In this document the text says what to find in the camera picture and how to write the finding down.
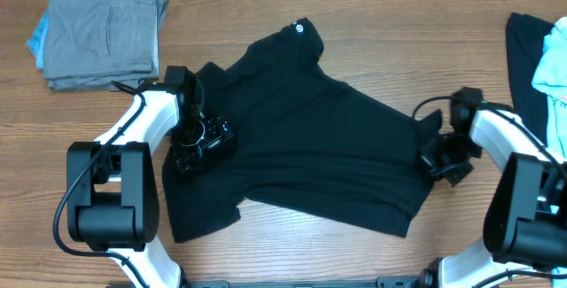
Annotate black t-shirt with logo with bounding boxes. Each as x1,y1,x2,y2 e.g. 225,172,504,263
162,19,442,242

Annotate light blue printed shirt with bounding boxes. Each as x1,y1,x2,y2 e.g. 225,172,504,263
531,16,567,288

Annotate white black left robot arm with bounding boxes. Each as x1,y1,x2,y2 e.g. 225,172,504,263
52,66,237,287

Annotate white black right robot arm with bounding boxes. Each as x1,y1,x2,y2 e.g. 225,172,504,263
411,87,566,288

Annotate black garment at right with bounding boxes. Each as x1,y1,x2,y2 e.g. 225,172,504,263
505,12,554,144

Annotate folded grey trousers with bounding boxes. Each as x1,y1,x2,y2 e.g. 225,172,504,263
43,0,169,90

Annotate folded light blue garment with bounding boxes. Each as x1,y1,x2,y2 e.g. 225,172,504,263
27,12,50,69

